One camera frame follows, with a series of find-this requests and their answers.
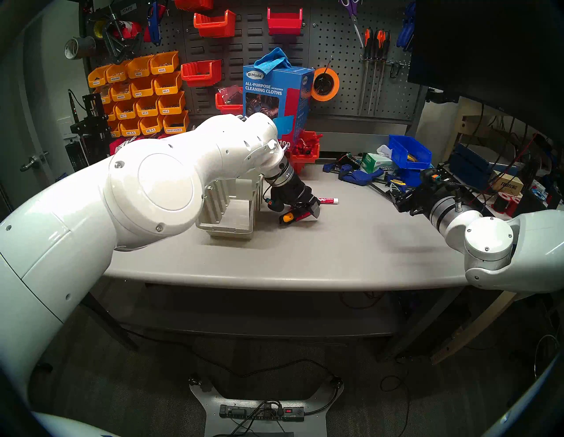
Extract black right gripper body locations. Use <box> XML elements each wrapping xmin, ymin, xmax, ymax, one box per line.
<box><xmin>413</xmin><ymin>168</ymin><xmax>451</xmax><ymax>217</ymax></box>

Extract blue plastic bin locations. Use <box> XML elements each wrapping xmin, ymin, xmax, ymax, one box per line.
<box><xmin>389</xmin><ymin>135</ymin><xmax>433</xmax><ymax>170</ymax></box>
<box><xmin>399</xmin><ymin>167</ymin><xmax>430</xmax><ymax>188</ymax></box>

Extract dark grey pegboard panel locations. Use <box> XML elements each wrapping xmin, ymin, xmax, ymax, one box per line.
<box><xmin>79</xmin><ymin>0</ymin><xmax>426</xmax><ymax>128</ymax></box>

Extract purple handled scissors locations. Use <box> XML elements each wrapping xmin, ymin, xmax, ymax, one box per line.
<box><xmin>338</xmin><ymin>0</ymin><xmax>365</xmax><ymax>48</ymax></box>

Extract black power strip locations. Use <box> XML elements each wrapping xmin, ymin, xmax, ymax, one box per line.
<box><xmin>219</xmin><ymin>404</ymin><xmax>305</xmax><ymax>422</ymax></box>

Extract silver door lever handle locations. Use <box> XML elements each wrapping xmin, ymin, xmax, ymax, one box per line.
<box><xmin>20</xmin><ymin>151</ymin><xmax>49</xmax><ymax>172</ymax></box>

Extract grey duct tape roll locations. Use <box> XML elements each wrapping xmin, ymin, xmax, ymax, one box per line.
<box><xmin>64</xmin><ymin>36</ymin><xmax>96</xmax><ymax>60</ymax></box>

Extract orange bin labelled M3X6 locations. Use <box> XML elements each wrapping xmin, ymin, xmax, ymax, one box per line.
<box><xmin>150</xmin><ymin>51</ymin><xmax>181</xmax><ymax>75</ymax></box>

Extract black monitor mount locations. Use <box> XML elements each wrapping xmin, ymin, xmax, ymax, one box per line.
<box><xmin>425</xmin><ymin>87</ymin><xmax>461</xmax><ymax>105</ymax></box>

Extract blue microfibre cloth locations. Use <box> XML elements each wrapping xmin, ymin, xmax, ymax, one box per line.
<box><xmin>253</xmin><ymin>48</ymin><xmax>291</xmax><ymax>75</ymax></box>

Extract black monitor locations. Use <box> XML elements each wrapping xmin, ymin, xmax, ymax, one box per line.
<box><xmin>408</xmin><ymin>0</ymin><xmax>564</xmax><ymax>141</ymax></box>

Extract black tool rack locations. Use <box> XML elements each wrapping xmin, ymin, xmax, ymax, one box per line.
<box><xmin>65</xmin><ymin>134</ymin><xmax>104</xmax><ymax>171</ymax></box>

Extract glass door grey frame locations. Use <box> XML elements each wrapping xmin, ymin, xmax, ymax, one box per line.
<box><xmin>0</xmin><ymin>26</ymin><xmax>51</xmax><ymax>207</ymax></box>

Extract light wood side table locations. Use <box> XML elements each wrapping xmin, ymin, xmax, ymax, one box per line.
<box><xmin>430</xmin><ymin>97</ymin><xmax>529</xmax><ymax>366</ymax></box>

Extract dark grey C-clamp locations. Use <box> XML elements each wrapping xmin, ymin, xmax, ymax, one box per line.
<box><xmin>124</xmin><ymin>30</ymin><xmax>145</xmax><ymax>60</ymax></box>
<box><xmin>102</xmin><ymin>0</ymin><xmax>133</xmax><ymax>64</ymax></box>

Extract beige plastic storage bin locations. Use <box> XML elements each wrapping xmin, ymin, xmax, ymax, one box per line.
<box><xmin>195</xmin><ymin>174</ymin><xmax>265</xmax><ymax>241</ymax></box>

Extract crimson wall bin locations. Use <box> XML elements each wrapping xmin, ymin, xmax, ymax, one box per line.
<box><xmin>267</xmin><ymin>7</ymin><xmax>304</xmax><ymax>36</ymax></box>

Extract orange bin labelled M4-6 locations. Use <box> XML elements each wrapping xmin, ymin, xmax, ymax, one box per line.
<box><xmin>130</xmin><ymin>76</ymin><xmax>158</xmax><ymax>99</ymax></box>

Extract orange bin labelled M4X4X6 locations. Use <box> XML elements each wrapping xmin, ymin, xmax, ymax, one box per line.
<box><xmin>110</xmin><ymin>81</ymin><xmax>134</xmax><ymax>102</ymax></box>

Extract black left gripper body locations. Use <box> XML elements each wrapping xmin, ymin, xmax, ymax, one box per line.
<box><xmin>269</xmin><ymin>174</ymin><xmax>321</xmax><ymax>214</ymax></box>

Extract blue spring clamp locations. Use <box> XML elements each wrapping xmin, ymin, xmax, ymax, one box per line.
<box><xmin>396</xmin><ymin>2</ymin><xmax>417</xmax><ymax>53</ymax></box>

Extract orange bin labelled M2.5-5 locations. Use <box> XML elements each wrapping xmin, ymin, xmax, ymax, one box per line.
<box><xmin>139</xmin><ymin>115</ymin><xmax>165</xmax><ymax>136</ymax></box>

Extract red tape roll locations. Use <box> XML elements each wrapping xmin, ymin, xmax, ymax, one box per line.
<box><xmin>117</xmin><ymin>20</ymin><xmax>144</xmax><ymax>39</ymax></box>

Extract orange black screwdriver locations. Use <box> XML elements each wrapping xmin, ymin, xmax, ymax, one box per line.
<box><xmin>377</xmin><ymin>31</ymin><xmax>392</xmax><ymax>104</ymax></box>
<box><xmin>369</xmin><ymin>30</ymin><xmax>385</xmax><ymax>115</ymax></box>
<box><xmin>357</xmin><ymin>29</ymin><xmax>374</xmax><ymax>116</ymax></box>

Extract blue cleaning cloths box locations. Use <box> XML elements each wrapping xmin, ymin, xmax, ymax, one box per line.
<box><xmin>241</xmin><ymin>62</ymin><xmax>315</xmax><ymax>148</ymax></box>

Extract orange bin labelled M3-6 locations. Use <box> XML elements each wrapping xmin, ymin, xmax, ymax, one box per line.
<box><xmin>158</xmin><ymin>92</ymin><xmax>186</xmax><ymax>116</ymax></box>

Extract brown cardboard box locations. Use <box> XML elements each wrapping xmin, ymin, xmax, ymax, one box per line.
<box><xmin>491</xmin><ymin>173</ymin><xmax>524</xmax><ymax>197</ymax></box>

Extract orange bin labelled M3-8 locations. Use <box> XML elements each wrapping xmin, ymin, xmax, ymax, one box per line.
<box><xmin>136</xmin><ymin>96</ymin><xmax>161</xmax><ymax>119</ymax></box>

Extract dark blue case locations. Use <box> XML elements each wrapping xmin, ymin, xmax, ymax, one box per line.
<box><xmin>449</xmin><ymin>143</ymin><xmax>490</xmax><ymax>181</ymax></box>

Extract orange bin labelled M3X5X4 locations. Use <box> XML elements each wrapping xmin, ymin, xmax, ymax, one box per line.
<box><xmin>87</xmin><ymin>64</ymin><xmax>111</xmax><ymax>88</ymax></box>

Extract black soldering pen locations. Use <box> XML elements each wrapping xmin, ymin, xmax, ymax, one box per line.
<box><xmin>67</xmin><ymin>88</ymin><xmax>82</xmax><ymax>124</ymax></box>

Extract black press stand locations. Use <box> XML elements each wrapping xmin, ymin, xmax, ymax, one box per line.
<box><xmin>70</xmin><ymin>90</ymin><xmax>111</xmax><ymax>164</ymax></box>

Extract orange bin labelled HEX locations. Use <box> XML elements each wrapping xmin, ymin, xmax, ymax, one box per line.
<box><xmin>163</xmin><ymin>111</ymin><xmax>190</xmax><ymax>134</ymax></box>

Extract orange tape roll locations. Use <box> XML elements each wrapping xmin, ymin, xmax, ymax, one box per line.
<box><xmin>312</xmin><ymin>66</ymin><xmax>341</xmax><ymax>102</ymax></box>

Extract orange bin labelled M3-4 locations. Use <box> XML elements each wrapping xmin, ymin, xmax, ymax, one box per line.
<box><xmin>154</xmin><ymin>71</ymin><xmax>183</xmax><ymax>96</ymax></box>

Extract orange bin labelled M3X8 BAD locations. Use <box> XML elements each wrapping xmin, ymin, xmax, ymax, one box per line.
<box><xmin>106</xmin><ymin>60</ymin><xmax>131</xmax><ymax>84</ymax></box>

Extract small red black wire spool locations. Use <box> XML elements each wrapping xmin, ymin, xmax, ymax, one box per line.
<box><xmin>493</xmin><ymin>192</ymin><xmax>521</xmax><ymax>217</ymax></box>

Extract green white Kimtech wipes box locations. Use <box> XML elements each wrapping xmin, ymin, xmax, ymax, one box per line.
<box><xmin>361</xmin><ymin>145</ymin><xmax>400</xmax><ymax>175</ymax></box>

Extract black table leg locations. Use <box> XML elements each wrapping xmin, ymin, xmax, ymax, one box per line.
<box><xmin>82</xmin><ymin>293</ymin><xmax>139</xmax><ymax>352</ymax></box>

